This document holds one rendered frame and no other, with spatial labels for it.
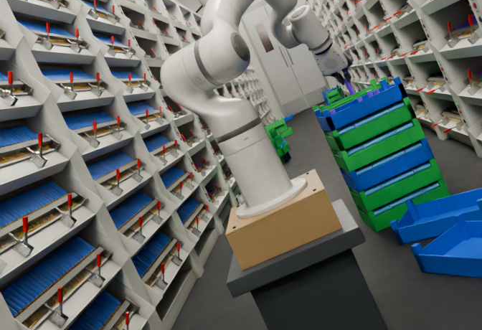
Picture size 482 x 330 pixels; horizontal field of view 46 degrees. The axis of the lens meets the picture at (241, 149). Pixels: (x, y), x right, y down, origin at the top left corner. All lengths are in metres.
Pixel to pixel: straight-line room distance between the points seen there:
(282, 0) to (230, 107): 0.65
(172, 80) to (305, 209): 0.43
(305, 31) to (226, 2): 0.56
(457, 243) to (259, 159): 0.70
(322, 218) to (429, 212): 0.83
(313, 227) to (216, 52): 0.45
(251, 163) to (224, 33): 0.30
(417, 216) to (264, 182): 0.86
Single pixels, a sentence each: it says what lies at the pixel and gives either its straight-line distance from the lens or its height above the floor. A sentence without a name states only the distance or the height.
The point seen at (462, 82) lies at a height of 0.33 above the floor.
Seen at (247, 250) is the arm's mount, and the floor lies 0.32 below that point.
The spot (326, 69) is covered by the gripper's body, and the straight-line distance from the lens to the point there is 2.11.
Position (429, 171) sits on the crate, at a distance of 2.17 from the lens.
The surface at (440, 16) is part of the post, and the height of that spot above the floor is 0.61.
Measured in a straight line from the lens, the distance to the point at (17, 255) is 1.47.
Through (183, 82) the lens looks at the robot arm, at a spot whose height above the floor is 0.73.
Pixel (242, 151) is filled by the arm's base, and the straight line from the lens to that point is 1.33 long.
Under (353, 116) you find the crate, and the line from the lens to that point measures 2.08.
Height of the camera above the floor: 0.63
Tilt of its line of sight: 4 degrees down
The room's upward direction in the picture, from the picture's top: 25 degrees counter-clockwise
